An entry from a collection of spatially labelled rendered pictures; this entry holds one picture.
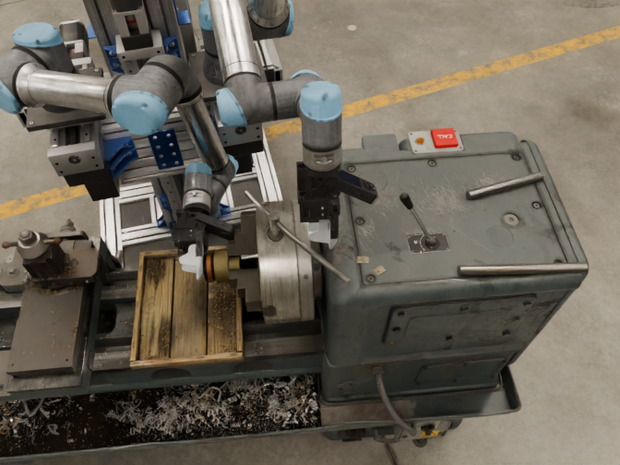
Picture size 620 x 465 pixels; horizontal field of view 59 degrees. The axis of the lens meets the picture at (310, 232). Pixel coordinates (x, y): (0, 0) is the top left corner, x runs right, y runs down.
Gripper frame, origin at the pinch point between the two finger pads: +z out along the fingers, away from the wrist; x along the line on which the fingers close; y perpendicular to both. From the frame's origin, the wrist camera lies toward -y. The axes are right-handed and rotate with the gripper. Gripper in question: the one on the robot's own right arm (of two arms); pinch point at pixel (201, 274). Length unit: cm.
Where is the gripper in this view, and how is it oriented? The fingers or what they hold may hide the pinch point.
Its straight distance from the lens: 142.3
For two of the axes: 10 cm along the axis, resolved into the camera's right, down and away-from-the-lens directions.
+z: 0.7, 8.3, -5.6
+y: -10.0, 0.6, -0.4
